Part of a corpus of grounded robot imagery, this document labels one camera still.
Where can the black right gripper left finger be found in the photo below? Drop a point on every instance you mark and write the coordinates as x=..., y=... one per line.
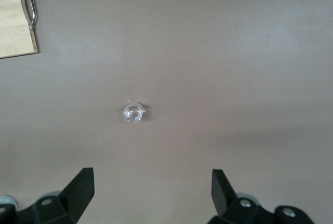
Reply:
x=75, y=195

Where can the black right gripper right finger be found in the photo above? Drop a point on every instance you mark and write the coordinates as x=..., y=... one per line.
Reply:
x=221, y=195

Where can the brown table cover sheet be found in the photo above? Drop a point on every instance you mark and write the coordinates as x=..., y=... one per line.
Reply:
x=208, y=52

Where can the clear glass measuring cup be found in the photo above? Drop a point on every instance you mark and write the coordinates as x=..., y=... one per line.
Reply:
x=133, y=113

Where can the wooden cutting board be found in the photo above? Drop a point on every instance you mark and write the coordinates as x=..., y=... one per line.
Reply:
x=10, y=13

